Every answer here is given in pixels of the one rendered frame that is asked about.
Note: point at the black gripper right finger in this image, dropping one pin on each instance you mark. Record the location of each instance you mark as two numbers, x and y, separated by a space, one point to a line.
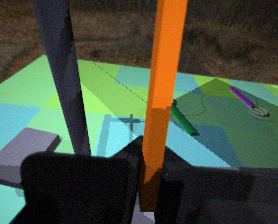
183 188

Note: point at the orange square bar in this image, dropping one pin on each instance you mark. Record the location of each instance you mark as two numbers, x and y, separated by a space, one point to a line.
166 48

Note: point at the green handle with grey loop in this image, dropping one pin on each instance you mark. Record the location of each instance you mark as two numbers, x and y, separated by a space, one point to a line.
188 128

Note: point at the purple handle with grey loop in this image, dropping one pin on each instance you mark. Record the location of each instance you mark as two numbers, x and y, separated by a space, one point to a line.
248 102

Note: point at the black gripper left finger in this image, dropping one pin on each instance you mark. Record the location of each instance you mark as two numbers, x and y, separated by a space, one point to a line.
112 181

